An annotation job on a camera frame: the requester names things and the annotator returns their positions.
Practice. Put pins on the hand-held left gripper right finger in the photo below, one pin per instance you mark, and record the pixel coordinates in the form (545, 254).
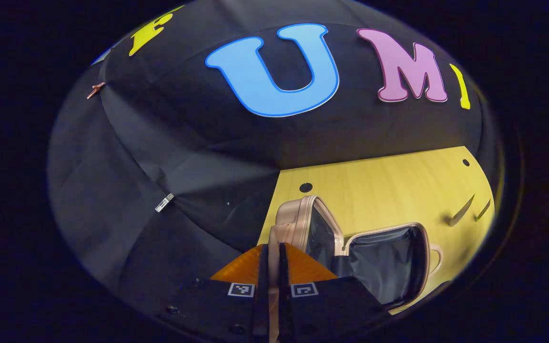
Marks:
(284, 295)

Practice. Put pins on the pink suitcase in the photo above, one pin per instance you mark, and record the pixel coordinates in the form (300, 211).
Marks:
(303, 209)

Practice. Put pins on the black backdrop cloth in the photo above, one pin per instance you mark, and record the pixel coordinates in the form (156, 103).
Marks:
(184, 143)

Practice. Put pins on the white clip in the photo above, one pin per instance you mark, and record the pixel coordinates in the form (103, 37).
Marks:
(164, 202)

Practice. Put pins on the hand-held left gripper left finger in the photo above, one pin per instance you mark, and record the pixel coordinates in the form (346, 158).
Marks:
(263, 295)

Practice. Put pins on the pink clip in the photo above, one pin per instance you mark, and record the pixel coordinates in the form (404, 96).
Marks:
(96, 89)

